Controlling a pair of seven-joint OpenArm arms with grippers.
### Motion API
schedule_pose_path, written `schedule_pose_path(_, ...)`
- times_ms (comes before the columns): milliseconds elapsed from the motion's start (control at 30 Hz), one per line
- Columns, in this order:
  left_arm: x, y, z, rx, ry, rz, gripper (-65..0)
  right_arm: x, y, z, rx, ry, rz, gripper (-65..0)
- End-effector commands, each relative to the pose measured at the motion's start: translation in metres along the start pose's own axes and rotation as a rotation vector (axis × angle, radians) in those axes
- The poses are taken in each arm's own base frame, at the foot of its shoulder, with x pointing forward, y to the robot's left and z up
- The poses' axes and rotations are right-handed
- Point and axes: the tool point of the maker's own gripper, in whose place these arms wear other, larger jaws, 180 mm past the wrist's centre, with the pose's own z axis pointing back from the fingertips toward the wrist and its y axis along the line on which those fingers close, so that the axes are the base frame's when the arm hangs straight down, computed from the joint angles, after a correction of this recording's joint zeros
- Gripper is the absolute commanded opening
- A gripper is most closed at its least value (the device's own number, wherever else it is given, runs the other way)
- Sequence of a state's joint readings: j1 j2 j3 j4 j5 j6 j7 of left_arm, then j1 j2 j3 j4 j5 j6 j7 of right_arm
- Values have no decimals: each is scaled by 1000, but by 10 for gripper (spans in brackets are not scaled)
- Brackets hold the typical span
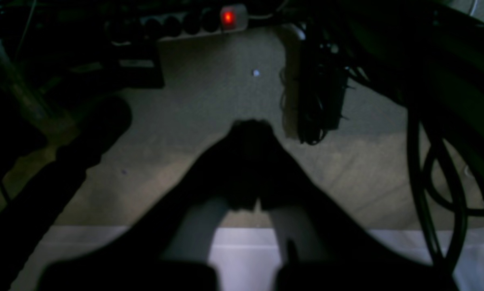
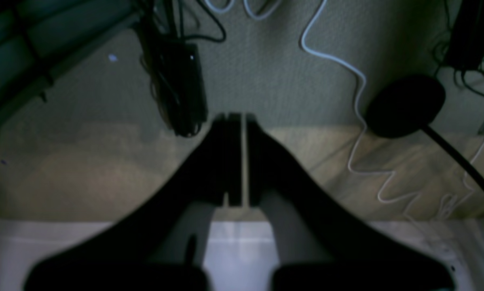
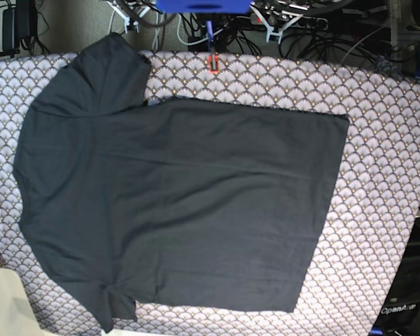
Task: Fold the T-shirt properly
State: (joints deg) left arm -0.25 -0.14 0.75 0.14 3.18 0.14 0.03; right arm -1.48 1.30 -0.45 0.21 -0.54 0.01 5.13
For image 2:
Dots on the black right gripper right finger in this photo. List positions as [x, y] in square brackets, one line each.
[320, 245]

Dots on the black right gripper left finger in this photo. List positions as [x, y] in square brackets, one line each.
[161, 245]

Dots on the black round base with pole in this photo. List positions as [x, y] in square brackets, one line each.
[410, 104]

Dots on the black power adapter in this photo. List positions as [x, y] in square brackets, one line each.
[177, 85]

